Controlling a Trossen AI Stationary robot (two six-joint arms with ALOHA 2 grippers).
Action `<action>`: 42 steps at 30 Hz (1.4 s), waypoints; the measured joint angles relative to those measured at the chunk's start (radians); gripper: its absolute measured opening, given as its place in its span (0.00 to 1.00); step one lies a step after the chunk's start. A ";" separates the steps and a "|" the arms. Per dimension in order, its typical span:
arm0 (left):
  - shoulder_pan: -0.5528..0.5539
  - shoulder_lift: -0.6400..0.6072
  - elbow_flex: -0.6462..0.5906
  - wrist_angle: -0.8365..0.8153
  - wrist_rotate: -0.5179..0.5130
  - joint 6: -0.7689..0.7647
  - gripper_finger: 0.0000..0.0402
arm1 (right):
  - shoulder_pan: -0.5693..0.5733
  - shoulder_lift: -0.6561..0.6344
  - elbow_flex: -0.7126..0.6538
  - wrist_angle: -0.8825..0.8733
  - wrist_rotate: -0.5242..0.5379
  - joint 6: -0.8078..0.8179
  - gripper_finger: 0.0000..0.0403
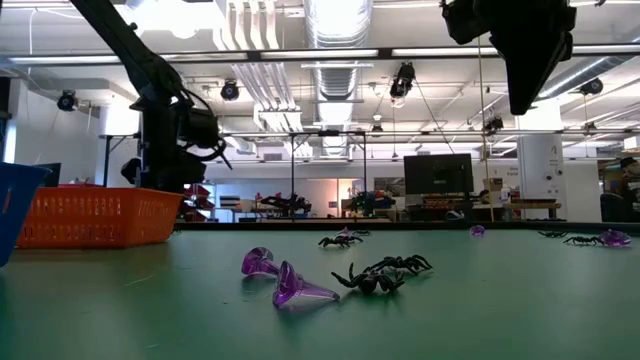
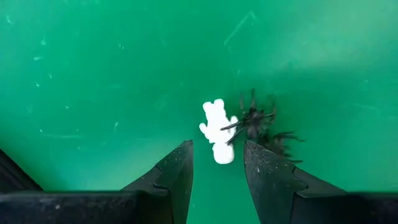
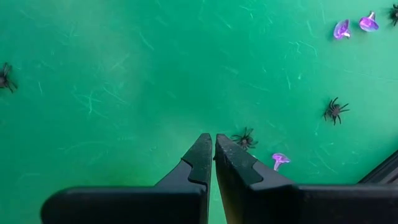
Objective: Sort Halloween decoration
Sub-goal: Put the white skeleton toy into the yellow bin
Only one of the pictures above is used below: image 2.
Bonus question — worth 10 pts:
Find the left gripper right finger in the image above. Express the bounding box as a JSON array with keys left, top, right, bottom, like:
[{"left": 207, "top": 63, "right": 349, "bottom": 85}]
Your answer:
[{"left": 243, "top": 140, "right": 398, "bottom": 224}]

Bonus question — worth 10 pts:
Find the black plastic spider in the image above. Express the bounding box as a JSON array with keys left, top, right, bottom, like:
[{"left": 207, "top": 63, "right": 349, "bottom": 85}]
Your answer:
[
  {"left": 260, "top": 130, "right": 305, "bottom": 164},
  {"left": 220, "top": 88, "right": 278, "bottom": 146}
]

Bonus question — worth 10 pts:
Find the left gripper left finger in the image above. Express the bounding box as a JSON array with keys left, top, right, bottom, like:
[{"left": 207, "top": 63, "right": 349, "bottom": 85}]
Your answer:
[{"left": 0, "top": 139, "right": 194, "bottom": 224}]

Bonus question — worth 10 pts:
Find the white plastic skeleton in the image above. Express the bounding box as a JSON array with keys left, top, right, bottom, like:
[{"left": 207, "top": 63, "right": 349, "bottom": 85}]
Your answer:
[{"left": 198, "top": 98, "right": 239, "bottom": 165}]

